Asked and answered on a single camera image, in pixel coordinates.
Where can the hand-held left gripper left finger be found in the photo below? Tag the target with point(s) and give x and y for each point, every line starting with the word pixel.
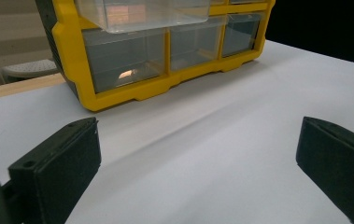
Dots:
pixel 59 169

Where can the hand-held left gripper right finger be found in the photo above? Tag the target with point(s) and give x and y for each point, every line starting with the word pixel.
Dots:
pixel 339 161

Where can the yellow drawer cabinet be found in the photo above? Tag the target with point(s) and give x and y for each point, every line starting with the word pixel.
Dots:
pixel 68 62

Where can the clear plastic drawer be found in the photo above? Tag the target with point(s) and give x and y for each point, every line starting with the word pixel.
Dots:
pixel 219 2
pixel 195 46
pixel 143 14
pixel 247 1
pixel 121 56
pixel 240 35

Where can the white perforated stool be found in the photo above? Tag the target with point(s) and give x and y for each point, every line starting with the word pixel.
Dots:
pixel 30 69

